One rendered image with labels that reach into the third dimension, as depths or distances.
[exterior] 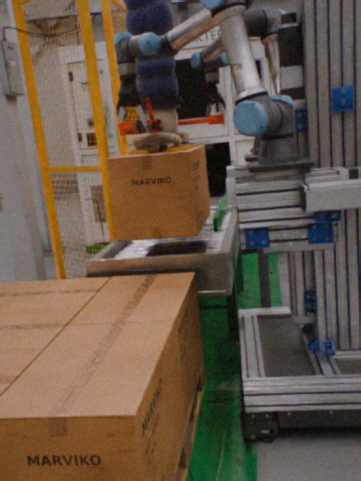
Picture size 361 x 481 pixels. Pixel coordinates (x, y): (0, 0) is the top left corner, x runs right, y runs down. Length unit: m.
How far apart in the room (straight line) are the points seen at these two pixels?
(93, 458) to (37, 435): 0.15
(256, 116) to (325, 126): 0.42
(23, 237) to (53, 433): 2.20
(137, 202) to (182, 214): 0.22
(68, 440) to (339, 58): 1.58
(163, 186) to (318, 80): 0.83
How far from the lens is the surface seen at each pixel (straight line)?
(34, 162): 5.69
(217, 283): 2.50
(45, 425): 1.42
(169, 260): 2.49
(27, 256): 3.51
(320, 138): 2.12
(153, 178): 2.47
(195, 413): 2.33
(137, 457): 1.39
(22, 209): 3.45
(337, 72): 2.14
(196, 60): 2.82
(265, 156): 1.94
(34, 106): 3.92
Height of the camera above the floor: 1.21
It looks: 12 degrees down
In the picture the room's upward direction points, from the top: 6 degrees counter-clockwise
